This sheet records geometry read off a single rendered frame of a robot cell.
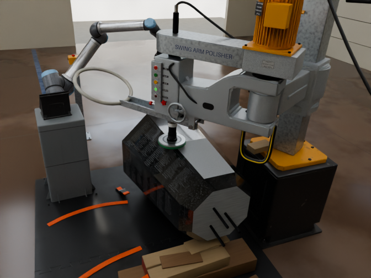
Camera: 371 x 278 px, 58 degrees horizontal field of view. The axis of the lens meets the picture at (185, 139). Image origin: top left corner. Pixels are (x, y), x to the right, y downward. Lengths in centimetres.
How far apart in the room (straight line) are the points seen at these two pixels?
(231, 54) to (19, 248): 231
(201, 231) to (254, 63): 123
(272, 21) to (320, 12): 72
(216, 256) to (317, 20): 182
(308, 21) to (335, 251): 194
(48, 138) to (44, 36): 613
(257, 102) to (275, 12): 54
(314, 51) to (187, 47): 94
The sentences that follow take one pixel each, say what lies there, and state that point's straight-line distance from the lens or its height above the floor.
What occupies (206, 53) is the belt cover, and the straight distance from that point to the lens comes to 214.
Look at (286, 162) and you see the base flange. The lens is 280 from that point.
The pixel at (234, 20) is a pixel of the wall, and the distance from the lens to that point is 1083.
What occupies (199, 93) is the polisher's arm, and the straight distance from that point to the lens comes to 225.
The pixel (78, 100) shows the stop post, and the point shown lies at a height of 54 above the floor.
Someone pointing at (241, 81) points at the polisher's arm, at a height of 153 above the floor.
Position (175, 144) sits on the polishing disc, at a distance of 257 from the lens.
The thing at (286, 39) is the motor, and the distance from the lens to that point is 201.
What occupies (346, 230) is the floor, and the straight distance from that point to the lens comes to 359.
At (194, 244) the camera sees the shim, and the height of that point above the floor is 26.
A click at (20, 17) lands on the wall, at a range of 905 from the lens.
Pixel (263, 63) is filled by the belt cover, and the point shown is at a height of 168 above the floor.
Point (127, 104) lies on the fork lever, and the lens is 268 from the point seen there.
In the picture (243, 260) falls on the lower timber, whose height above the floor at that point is 15.
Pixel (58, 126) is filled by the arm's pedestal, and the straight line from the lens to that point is 315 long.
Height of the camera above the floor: 221
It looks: 29 degrees down
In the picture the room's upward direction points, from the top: 3 degrees clockwise
